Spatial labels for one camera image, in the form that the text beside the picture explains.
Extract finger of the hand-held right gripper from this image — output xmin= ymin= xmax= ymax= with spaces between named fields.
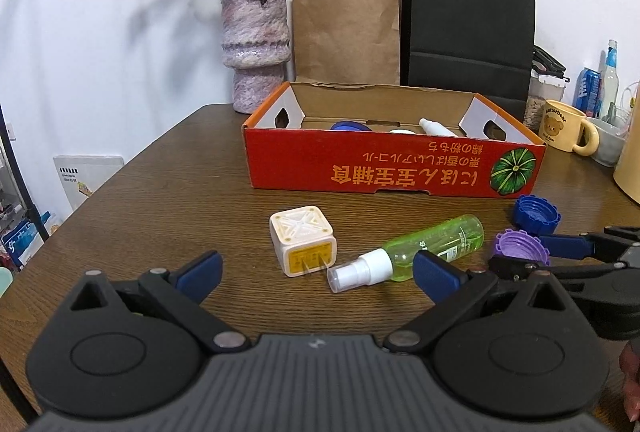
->
xmin=487 ymin=256 xmax=632 ymax=284
xmin=537 ymin=227 xmax=640 ymax=265

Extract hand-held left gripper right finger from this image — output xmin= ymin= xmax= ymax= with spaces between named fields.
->
xmin=384 ymin=251 xmax=571 ymax=355

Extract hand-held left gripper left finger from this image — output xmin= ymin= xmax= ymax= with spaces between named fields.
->
xmin=70 ymin=251 xmax=251 ymax=355

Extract purple bottle cap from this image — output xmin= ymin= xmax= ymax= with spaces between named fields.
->
xmin=492 ymin=229 xmax=550 ymax=269

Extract red cardboard box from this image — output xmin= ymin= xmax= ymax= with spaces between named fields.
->
xmin=242 ymin=81 xmax=547 ymax=198

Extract person's right hand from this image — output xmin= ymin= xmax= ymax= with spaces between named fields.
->
xmin=619 ymin=342 xmax=640 ymax=418

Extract green spray bottle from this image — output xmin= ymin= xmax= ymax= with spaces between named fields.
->
xmin=326 ymin=214 xmax=485 ymax=294

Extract blue bottle cap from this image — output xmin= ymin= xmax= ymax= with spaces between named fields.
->
xmin=514 ymin=194 xmax=562 ymax=235

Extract white cube container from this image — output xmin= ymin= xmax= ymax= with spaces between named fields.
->
xmin=269 ymin=206 xmax=337 ymax=277

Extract cream rounded container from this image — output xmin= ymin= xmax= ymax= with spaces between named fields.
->
xmin=612 ymin=99 xmax=640 ymax=208

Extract yellow bear mug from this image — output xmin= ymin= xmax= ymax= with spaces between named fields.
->
xmin=537 ymin=99 xmax=600 ymax=156

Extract white printed sign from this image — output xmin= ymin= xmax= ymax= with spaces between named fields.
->
xmin=52 ymin=155 xmax=125 ymax=213

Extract white small bottle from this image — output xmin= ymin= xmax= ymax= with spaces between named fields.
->
xmin=419 ymin=117 xmax=458 ymax=138

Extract clear jar with black lid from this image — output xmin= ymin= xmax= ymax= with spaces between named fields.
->
xmin=522 ymin=46 xmax=570 ymax=133

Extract blue snack packet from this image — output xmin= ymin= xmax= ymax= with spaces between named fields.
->
xmin=572 ymin=68 xmax=603 ymax=118

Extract clear glass cup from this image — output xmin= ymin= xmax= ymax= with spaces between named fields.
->
xmin=620 ymin=82 xmax=640 ymax=123

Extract clear glass bottle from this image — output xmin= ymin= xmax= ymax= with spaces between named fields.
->
xmin=600 ymin=39 xmax=621 ymax=120

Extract blue round lid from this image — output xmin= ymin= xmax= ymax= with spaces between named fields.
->
xmin=330 ymin=120 xmax=373 ymax=133

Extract blue packets on rack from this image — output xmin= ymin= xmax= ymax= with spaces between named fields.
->
xmin=0 ymin=211 xmax=52 ymax=269

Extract black metal rack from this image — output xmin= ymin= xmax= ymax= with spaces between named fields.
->
xmin=0 ymin=107 xmax=56 ymax=273

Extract mottled pink ceramic vase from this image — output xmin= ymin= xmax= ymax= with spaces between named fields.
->
xmin=220 ymin=0 xmax=292 ymax=115

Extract black paper bag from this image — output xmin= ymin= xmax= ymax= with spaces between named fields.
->
xmin=401 ymin=0 xmax=536 ymax=130

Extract brown paper bag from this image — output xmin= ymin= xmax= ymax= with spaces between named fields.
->
xmin=291 ymin=0 xmax=402 ymax=87

